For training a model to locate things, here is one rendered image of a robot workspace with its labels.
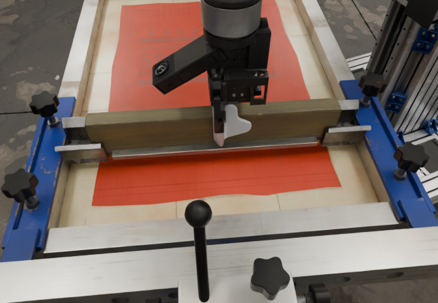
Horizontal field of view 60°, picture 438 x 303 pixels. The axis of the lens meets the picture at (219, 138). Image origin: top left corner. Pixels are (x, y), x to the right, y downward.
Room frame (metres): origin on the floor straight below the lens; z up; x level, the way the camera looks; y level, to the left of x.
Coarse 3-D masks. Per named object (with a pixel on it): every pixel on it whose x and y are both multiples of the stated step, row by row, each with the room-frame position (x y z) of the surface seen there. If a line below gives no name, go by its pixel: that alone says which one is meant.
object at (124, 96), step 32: (128, 32) 0.79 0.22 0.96; (128, 64) 0.67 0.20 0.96; (128, 96) 0.57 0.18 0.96; (160, 96) 0.57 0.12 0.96; (192, 96) 0.57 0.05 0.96; (128, 160) 0.40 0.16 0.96; (160, 160) 0.40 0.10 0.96; (192, 160) 0.40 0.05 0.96; (96, 192) 0.34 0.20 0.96; (128, 192) 0.34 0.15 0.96; (160, 192) 0.34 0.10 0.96; (192, 192) 0.34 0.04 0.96
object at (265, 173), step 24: (264, 0) 0.94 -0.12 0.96; (288, 48) 0.73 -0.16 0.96; (288, 72) 0.64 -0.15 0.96; (288, 96) 0.57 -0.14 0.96; (240, 168) 0.39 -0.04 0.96; (264, 168) 0.39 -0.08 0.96; (288, 168) 0.39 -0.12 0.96; (312, 168) 0.39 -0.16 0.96; (240, 192) 0.34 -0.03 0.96; (264, 192) 0.34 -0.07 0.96
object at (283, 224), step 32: (96, 0) 0.88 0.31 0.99; (96, 32) 0.78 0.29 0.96; (320, 32) 0.74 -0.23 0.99; (64, 96) 0.53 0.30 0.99; (64, 192) 0.33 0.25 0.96; (384, 192) 0.32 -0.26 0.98; (128, 224) 0.26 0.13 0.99; (160, 224) 0.26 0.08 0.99; (224, 224) 0.26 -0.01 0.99; (256, 224) 0.26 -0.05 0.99; (288, 224) 0.26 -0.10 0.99; (320, 224) 0.26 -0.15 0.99; (352, 224) 0.26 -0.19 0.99; (384, 224) 0.26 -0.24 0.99; (64, 256) 0.22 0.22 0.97
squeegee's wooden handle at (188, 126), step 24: (96, 120) 0.40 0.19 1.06; (120, 120) 0.40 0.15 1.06; (144, 120) 0.40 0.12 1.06; (168, 120) 0.40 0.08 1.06; (192, 120) 0.41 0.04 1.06; (264, 120) 0.42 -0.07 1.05; (288, 120) 0.42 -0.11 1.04; (312, 120) 0.42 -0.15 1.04; (336, 120) 0.43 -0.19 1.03; (120, 144) 0.40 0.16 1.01; (144, 144) 0.40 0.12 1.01; (168, 144) 0.40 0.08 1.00; (192, 144) 0.41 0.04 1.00
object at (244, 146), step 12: (204, 144) 0.41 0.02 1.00; (216, 144) 0.41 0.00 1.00; (228, 144) 0.41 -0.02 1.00; (240, 144) 0.41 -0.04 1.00; (252, 144) 0.41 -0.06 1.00; (264, 144) 0.41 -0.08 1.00; (276, 144) 0.41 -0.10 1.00; (288, 144) 0.41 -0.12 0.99; (300, 144) 0.41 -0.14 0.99; (312, 144) 0.41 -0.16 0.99; (120, 156) 0.38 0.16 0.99; (132, 156) 0.38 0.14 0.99; (144, 156) 0.39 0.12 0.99; (156, 156) 0.39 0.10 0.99
